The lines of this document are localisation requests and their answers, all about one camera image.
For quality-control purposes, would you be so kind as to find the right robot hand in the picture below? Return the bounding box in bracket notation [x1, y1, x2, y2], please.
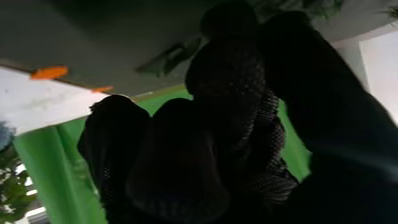
[77, 0, 398, 224]

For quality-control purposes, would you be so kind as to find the green sprig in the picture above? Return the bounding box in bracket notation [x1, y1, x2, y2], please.
[137, 42, 206, 78]

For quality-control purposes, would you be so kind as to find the white sheet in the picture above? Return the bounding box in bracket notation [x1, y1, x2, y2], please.
[0, 65, 139, 136]

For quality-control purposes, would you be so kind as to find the dark mat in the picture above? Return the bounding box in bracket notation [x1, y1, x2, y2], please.
[0, 0, 210, 98]

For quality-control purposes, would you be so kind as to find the green potted plant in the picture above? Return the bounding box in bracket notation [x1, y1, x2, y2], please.
[0, 123, 41, 224]

